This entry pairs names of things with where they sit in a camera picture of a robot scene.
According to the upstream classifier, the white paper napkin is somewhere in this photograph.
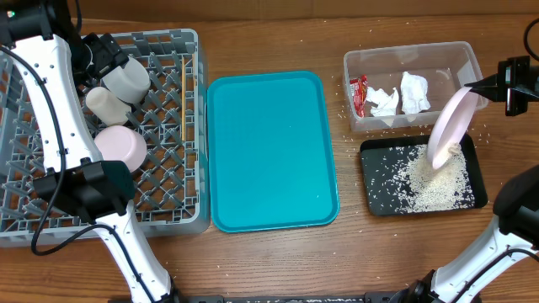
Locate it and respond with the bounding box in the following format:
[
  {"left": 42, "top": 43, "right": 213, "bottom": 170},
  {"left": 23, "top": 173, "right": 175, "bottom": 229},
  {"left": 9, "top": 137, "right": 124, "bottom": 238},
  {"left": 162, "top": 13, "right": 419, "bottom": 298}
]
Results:
[{"left": 400, "top": 72, "right": 430, "bottom": 114}]

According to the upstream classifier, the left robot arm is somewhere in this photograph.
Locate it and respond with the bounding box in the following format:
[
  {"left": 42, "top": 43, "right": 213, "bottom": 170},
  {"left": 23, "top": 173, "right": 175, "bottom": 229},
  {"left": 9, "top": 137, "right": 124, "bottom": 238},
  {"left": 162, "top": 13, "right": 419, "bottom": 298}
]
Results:
[{"left": 1, "top": 0, "right": 186, "bottom": 302}]

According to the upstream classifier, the clear plastic container bin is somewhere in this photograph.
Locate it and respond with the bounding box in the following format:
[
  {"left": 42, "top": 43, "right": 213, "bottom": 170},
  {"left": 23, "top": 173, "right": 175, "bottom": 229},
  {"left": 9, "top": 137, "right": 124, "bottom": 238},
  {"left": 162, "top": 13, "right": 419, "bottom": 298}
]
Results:
[{"left": 343, "top": 41, "right": 483, "bottom": 132}]

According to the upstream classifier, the small white plate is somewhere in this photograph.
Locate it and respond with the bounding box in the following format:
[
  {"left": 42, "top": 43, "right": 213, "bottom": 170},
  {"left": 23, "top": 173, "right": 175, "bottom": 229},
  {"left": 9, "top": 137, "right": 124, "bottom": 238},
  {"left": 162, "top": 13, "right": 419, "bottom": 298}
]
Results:
[{"left": 94, "top": 125, "right": 147, "bottom": 173}]

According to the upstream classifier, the large white plate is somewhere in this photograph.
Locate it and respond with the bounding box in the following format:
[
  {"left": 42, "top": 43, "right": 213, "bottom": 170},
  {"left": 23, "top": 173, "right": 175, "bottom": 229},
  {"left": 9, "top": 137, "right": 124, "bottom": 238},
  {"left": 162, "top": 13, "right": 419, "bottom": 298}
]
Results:
[{"left": 426, "top": 87, "right": 478, "bottom": 169}]

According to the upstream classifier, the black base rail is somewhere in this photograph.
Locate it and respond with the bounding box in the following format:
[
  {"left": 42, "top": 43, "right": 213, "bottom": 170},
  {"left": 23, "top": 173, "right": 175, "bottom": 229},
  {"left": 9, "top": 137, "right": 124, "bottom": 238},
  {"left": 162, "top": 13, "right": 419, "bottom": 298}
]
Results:
[{"left": 162, "top": 291, "right": 396, "bottom": 303}]

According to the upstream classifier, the grey plastic dish rack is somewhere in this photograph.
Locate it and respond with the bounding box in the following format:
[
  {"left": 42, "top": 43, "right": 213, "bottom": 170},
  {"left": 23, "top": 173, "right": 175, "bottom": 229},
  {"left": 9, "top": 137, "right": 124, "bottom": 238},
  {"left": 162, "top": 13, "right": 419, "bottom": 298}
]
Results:
[{"left": 1, "top": 29, "right": 210, "bottom": 247}]

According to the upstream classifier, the grey bowl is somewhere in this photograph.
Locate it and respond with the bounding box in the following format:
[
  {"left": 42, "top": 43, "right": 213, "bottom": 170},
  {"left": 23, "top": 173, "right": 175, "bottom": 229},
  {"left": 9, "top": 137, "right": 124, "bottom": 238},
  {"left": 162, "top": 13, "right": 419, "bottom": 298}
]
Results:
[{"left": 102, "top": 56, "right": 151, "bottom": 104}]

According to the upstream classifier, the red snack wrapper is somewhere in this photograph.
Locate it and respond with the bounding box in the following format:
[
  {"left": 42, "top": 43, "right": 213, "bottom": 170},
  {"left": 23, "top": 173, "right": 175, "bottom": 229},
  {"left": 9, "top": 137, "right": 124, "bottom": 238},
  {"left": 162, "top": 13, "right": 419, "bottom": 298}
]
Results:
[{"left": 350, "top": 75, "right": 368, "bottom": 118}]

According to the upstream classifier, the black plastic tray bin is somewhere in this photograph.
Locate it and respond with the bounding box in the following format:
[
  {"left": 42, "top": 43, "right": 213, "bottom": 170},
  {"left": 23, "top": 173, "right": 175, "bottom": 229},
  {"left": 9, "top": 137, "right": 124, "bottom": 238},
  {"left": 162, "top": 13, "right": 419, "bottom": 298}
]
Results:
[{"left": 360, "top": 135, "right": 488, "bottom": 216}]

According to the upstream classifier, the wooden chopstick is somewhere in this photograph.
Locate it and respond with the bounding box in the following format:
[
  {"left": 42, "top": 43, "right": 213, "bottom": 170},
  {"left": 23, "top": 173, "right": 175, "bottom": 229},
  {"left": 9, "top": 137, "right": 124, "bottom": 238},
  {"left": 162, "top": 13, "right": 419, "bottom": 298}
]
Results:
[
  {"left": 180, "top": 56, "right": 186, "bottom": 142},
  {"left": 191, "top": 53, "right": 198, "bottom": 96}
]

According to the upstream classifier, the teal plastic serving tray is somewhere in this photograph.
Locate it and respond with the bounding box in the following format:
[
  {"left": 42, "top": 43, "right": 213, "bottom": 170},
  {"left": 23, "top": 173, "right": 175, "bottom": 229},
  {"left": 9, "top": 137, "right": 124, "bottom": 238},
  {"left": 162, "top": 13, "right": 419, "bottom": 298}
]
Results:
[{"left": 207, "top": 71, "right": 340, "bottom": 233}]

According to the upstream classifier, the pile of white rice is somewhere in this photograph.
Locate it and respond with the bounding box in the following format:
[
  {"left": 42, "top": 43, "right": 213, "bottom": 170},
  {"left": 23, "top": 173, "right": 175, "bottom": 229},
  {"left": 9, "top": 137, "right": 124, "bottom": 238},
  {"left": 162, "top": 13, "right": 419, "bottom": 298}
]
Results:
[{"left": 370, "top": 142, "right": 476, "bottom": 214}]

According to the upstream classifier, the white paper cup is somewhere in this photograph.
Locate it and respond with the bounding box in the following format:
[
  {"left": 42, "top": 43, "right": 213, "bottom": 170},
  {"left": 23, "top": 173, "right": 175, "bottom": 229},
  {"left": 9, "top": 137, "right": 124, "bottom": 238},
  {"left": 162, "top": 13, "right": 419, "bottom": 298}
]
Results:
[{"left": 85, "top": 87, "right": 131, "bottom": 126}]

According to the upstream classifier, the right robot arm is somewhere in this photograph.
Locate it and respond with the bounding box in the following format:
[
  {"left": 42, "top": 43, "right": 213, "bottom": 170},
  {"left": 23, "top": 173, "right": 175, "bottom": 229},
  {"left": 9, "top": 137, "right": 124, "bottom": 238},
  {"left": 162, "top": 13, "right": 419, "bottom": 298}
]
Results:
[{"left": 390, "top": 54, "right": 538, "bottom": 302}]

